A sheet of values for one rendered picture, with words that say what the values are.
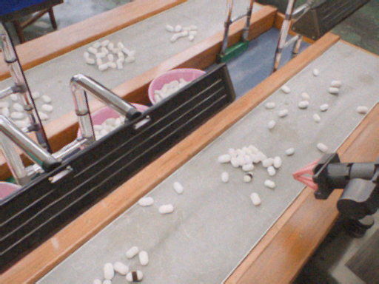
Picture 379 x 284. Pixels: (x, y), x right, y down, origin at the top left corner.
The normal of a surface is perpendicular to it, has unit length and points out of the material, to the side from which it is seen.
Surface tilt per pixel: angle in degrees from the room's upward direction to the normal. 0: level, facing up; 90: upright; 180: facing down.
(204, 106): 58
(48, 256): 0
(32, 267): 0
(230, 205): 0
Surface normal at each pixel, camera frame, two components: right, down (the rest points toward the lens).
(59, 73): 0.09, -0.63
